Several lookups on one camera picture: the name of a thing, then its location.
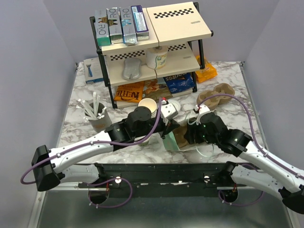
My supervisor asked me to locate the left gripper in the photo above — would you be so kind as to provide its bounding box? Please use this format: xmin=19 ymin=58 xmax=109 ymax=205
xmin=133 ymin=115 xmax=180 ymax=140

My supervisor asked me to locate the stack of green paper cups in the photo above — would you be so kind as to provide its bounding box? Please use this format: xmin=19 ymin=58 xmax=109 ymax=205
xmin=138 ymin=98 xmax=157 ymax=118

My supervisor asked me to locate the single cardboard cup carrier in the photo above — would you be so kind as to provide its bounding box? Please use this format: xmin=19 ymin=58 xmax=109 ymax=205
xmin=173 ymin=126 xmax=189 ymax=148

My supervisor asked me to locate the green Fresh paper bag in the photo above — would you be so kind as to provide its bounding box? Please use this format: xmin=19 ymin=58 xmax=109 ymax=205
xmin=162 ymin=111 xmax=216 ymax=159

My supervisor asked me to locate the single green paper cup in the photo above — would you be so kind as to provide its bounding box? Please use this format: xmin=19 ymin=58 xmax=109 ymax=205
xmin=139 ymin=137 xmax=150 ymax=146

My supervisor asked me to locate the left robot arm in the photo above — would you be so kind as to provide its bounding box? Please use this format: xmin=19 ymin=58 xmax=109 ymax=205
xmin=31 ymin=104 xmax=179 ymax=191

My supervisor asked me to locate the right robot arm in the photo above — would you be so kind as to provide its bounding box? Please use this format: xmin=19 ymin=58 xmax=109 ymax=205
xmin=184 ymin=112 xmax=304 ymax=214

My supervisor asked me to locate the stack of white plastic lids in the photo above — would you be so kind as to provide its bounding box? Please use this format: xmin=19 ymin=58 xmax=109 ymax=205
xmin=168 ymin=99 xmax=181 ymax=112

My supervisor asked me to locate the brown chips bag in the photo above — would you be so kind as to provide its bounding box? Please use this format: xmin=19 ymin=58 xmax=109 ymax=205
xmin=142 ymin=78 xmax=172 ymax=101

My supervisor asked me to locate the grey straw holder cup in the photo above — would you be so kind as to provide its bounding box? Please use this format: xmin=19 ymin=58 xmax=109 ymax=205
xmin=76 ymin=92 xmax=112 ymax=133

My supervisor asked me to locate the blue Doritos bag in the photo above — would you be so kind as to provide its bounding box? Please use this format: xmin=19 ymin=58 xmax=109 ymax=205
xmin=164 ymin=73 xmax=194 ymax=94

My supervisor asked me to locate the orange yellow snack bag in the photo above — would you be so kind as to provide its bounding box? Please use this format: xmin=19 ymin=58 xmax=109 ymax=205
xmin=195 ymin=58 xmax=218 ymax=83

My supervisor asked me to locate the white patterned paper cup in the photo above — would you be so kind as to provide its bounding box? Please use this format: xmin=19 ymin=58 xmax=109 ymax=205
xmin=146 ymin=46 xmax=168 ymax=70

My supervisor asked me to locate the blue razor package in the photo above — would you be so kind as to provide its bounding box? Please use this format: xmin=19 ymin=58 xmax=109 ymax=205
xmin=84 ymin=57 xmax=104 ymax=84

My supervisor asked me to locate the silver blue RiO box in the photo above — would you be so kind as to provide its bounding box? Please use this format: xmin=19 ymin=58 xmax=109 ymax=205
xmin=119 ymin=7 xmax=138 ymax=46

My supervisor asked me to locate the purple white box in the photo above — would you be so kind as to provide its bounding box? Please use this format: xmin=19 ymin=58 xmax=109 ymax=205
xmin=131 ymin=5 xmax=149 ymax=41

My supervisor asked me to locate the teal RiO box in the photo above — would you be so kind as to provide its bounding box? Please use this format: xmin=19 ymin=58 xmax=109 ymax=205
xmin=95 ymin=9 xmax=111 ymax=47

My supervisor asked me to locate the beige three-tier shelf rack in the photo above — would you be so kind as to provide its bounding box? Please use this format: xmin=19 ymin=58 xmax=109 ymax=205
xmin=90 ymin=1 xmax=213 ymax=108

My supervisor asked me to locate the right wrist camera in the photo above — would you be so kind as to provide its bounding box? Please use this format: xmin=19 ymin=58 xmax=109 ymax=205
xmin=194 ymin=103 xmax=211 ymax=123

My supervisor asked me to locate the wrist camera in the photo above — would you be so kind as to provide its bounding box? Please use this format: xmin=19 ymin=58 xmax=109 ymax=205
xmin=161 ymin=99 xmax=178 ymax=120
xmin=194 ymin=103 xmax=211 ymax=123

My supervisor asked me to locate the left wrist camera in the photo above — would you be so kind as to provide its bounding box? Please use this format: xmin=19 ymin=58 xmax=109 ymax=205
xmin=161 ymin=99 xmax=178 ymax=120

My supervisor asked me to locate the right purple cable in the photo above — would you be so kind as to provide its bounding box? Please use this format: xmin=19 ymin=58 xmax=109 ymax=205
xmin=194 ymin=94 xmax=304 ymax=207

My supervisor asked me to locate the purple cable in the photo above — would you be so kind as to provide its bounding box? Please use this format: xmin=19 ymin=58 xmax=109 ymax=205
xmin=194 ymin=94 xmax=304 ymax=207
xmin=20 ymin=97 xmax=167 ymax=209

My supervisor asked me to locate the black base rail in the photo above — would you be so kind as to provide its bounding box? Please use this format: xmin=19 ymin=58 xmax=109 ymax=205
xmin=48 ymin=161 xmax=264 ymax=199

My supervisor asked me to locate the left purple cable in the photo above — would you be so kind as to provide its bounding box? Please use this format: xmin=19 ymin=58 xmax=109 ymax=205
xmin=20 ymin=97 xmax=167 ymax=209

